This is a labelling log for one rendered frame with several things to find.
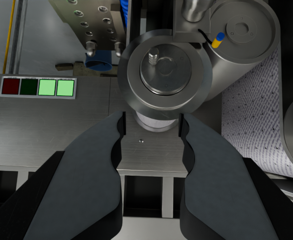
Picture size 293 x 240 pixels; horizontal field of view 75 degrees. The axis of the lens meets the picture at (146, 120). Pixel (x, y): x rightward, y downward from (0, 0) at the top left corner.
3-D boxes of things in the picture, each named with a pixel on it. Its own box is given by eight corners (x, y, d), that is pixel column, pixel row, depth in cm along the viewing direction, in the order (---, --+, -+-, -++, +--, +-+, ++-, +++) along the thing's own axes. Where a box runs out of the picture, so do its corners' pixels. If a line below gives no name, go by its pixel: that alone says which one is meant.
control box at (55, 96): (76, 77, 63) (74, 98, 62) (77, 78, 64) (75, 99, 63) (1, 75, 64) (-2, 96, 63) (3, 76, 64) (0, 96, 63)
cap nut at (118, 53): (124, 42, 63) (123, 55, 62) (125, 47, 66) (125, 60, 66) (113, 42, 63) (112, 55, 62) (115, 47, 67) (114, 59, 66)
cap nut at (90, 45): (95, 41, 63) (94, 54, 62) (98, 47, 67) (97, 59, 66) (84, 41, 63) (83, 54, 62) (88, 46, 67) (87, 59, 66)
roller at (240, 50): (278, -6, 31) (283, 65, 29) (220, 62, 56) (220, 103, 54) (203, -8, 31) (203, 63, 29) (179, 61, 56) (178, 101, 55)
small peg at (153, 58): (149, 45, 25) (160, 47, 25) (149, 55, 28) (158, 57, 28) (147, 55, 25) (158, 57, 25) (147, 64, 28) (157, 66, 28)
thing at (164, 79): (176, 102, 27) (130, 77, 28) (174, 105, 29) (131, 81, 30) (200, 57, 28) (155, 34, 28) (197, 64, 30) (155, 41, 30)
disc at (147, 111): (222, 41, 30) (200, 132, 28) (221, 43, 31) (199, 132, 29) (132, 18, 31) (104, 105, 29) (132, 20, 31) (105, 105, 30)
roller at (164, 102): (211, 45, 29) (193, 117, 28) (182, 92, 55) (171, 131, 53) (139, 26, 30) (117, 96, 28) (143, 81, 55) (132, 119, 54)
